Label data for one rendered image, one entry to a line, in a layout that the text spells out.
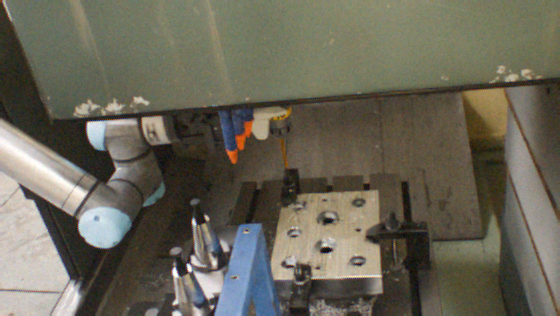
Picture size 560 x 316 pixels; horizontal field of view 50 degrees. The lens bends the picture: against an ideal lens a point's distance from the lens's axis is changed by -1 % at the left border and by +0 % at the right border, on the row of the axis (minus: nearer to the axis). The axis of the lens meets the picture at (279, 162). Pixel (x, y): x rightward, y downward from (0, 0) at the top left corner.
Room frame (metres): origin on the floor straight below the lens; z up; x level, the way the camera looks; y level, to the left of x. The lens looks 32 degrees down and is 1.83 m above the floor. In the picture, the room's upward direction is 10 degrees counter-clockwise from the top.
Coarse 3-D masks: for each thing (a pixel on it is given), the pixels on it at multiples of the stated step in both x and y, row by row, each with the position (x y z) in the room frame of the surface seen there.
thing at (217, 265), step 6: (222, 246) 0.75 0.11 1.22; (228, 252) 0.73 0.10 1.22; (192, 258) 0.73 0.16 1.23; (222, 258) 0.72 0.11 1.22; (228, 258) 0.74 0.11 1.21; (192, 264) 0.72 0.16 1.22; (198, 264) 0.72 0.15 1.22; (204, 264) 0.71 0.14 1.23; (210, 264) 0.71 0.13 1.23; (216, 264) 0.71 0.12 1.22; (222, 264) 0.71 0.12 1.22; (198, 270) 0.72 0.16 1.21; (204, 270) 0.71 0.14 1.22; (210, 270) 0.71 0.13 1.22; (216, 270) 0.71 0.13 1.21; (222, 270) 0.71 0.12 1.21
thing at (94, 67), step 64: (64, 0) 0.63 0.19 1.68; (128, 0) 0.61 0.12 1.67; (192, 0) 0.60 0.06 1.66; (256, 0) 0.59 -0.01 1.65; (320, 0) 0.57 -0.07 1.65; (384, 0) 0.56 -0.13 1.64; (448, 0) 0.55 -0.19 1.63; (512, 0) 0.53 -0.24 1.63; (64, 64) 0.63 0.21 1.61; (128, 64) 0.62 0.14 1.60; (192, 64) 0.60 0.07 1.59; (256, 64) 0.59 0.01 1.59; (320, 64) 0.57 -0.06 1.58; (384, 64) 0.56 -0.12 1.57; (448, 64) 0.55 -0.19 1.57; (512, 64) 0.53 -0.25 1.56
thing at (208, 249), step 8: (192, 224) 0.73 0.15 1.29; (200, 224) 0.73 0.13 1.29; (208, 224) 0.73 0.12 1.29; (200, 232) 0.72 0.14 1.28; (208, 232) 0.73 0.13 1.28; (200, 240) 0.72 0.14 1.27; (208, 240) 0.72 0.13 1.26; (216, 240) 0.73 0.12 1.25; (200, 248) 0.72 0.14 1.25; (208, 248) 0.72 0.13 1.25; (216, 248) 0.72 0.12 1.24; (200, 256) 0.72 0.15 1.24; (208, 256) 0.72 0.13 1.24; (216, 256) 0.72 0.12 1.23
